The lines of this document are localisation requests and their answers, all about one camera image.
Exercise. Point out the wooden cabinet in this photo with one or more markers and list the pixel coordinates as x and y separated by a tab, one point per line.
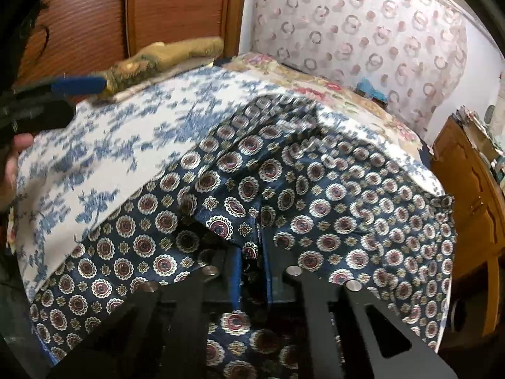
469	205

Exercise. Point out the circle print curtain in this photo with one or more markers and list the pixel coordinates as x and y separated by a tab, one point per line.
355	27

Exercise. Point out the gold patterned pillow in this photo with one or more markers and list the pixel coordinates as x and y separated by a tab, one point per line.
158	61

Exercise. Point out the peach floral blanket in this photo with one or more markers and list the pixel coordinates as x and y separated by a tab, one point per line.
315	87

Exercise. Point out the white waste bin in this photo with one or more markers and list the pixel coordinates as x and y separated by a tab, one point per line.
457	315

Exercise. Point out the white blue floral sheet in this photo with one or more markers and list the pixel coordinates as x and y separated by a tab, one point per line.
118	134

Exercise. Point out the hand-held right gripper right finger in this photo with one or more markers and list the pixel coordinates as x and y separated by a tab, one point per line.
270	280

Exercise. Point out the navy medallion print robe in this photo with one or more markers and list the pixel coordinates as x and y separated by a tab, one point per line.
335	205

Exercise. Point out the teal cloth bundle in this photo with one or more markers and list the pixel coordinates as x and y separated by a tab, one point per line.
373	91

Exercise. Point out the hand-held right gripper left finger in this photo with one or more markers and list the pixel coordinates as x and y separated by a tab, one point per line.
236	280

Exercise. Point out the person's left hand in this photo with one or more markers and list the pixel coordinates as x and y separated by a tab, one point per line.
15	166

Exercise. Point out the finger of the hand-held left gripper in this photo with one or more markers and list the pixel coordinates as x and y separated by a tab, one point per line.
79	85
43	116

